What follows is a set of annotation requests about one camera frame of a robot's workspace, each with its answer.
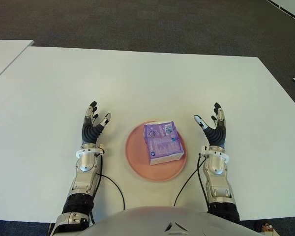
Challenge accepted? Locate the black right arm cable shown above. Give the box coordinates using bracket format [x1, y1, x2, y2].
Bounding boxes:
[174, 153, 205, 206]
[198, 157, 212, 212]

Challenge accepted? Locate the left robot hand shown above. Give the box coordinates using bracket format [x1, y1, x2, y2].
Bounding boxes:
[81, 100, 113, 146]

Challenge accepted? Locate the neighbouring white table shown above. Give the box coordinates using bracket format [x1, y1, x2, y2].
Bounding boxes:
[0, 39, 34, 86]

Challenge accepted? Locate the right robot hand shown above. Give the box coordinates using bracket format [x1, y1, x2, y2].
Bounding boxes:
[193, 102, 228, 148]

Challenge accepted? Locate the purple tissue paper pack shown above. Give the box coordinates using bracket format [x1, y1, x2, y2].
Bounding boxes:
[143, 119, 184, 166]

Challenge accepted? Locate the grey robot torso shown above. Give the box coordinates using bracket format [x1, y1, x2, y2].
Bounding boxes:
[77, 206, 269, 236]

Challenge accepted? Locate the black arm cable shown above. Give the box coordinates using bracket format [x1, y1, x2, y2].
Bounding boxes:
[95, 153, 126, 211]
[198, 157, 212, 212]
[174, 153, 205, 206]

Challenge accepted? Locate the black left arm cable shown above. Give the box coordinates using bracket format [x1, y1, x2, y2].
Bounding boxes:
[95, 153, 126, 211]

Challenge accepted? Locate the pink round plate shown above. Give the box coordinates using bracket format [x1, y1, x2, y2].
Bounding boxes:
[124, 119, 188, 183]

